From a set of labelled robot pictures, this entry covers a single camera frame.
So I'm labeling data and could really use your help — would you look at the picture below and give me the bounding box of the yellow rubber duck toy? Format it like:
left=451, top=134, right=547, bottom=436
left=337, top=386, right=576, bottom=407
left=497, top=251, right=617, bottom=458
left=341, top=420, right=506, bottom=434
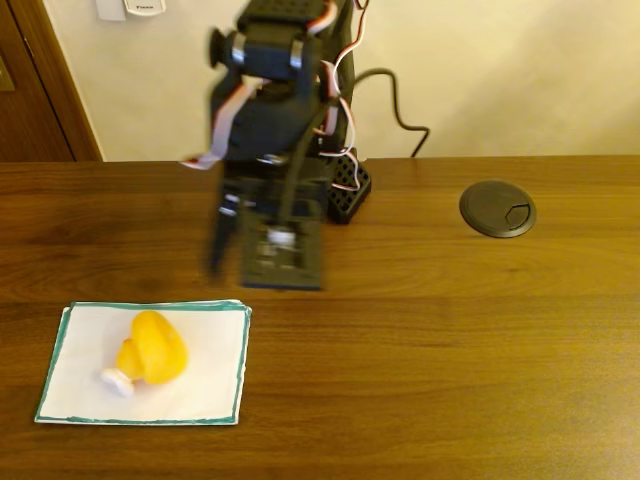
left=98, top=309, right=191, bottom=399

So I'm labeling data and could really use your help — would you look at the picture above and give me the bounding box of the white paper with green border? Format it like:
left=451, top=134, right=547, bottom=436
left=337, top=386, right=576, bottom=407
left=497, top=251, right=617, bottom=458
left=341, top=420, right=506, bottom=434
left=33, top=298, right=254, bottom=427

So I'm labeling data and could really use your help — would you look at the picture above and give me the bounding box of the brown wooden door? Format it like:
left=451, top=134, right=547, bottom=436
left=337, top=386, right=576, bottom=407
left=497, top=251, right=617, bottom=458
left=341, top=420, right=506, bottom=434
left=0, top=0, right=104, bottom=163

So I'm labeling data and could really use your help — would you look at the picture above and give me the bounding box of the black round desk grommet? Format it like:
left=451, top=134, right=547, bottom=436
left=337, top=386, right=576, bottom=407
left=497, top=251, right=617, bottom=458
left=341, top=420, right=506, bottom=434
left=458, top=179, right=539, bottom=240

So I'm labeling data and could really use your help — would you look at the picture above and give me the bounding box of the brass door plate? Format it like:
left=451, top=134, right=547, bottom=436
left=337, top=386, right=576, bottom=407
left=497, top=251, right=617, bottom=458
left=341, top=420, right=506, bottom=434
left=0, top=53, right=17, bottom=93

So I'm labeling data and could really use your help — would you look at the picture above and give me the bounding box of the black camera mount with board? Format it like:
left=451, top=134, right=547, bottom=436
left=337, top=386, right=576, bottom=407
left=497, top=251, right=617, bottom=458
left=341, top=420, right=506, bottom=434
left=237, top=198, right=327, bottom=293

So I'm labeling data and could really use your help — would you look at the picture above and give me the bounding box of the black camera cable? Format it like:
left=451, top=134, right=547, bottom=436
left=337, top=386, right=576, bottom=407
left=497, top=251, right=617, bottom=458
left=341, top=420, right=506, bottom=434
left=276, top=68, right=431, bottom=232

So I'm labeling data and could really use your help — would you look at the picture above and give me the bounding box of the white wall controller with print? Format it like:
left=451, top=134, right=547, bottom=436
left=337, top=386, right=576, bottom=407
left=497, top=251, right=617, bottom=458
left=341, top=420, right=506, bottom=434
left=122, top=0, right=168, bottom=18

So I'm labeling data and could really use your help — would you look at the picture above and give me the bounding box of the plain white wall plate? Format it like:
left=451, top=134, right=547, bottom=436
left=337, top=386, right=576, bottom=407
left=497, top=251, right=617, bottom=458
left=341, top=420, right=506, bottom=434
left=95, top=0, right=127, bottom=23

